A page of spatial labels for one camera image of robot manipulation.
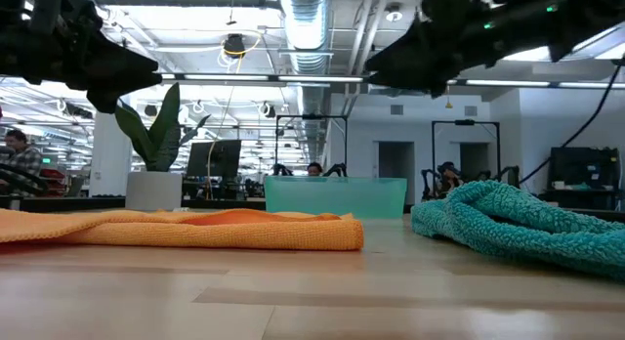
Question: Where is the green snake plant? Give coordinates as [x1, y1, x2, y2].
[114, 82, 211, 173]

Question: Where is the red storage rack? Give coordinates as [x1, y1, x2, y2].
[38, 167, 67, 197]

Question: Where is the black metal rig frame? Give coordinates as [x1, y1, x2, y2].
[274, 113, 349, 178]
[431, 118, 501, 183]

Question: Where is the white building column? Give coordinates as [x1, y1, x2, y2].
[89, 109, 133, 198]

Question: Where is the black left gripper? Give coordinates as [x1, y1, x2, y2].
[0, 0, 163, 114]

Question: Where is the long ceiling light bar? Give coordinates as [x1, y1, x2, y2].
[158, 73, 625, 90]

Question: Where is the dark office desk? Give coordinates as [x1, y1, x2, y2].
[539, 188, 625, 212]

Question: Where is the teal translucent plastic basket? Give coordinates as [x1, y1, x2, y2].
[264, 176, 408, 220]

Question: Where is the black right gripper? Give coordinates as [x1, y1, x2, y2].
[363, 0, 546, 98]

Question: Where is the teal microfiber towel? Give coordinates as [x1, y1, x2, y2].
[410, 180, 625, 282]

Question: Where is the silver spiral ceiling duct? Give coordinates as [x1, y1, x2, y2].
[277, 0, 336, 77]

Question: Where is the long black cable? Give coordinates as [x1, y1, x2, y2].
[519, 61, 625, 185]

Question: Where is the white round plant pot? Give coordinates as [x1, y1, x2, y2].
[125, 171, 184, 212]

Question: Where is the grey storage bin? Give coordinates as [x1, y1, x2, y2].
[65, 176, 87, 198]

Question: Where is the dark monitor with stickers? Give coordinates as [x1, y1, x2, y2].
[549, 147, 621, 192]

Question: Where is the black computer monitor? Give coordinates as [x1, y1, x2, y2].
[186, 139, 242, 179]

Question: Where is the black aluminium table frame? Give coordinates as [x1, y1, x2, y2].
[0, 195, 625, 223]

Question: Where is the black curved cable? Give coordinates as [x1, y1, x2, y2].
[0, 162, 50, 194]

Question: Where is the black ceiling cable reel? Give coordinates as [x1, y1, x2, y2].
[223, 32, 247, 60]

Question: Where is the orange microfiber towel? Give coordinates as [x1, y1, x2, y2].
[0, 207, 365, 252]

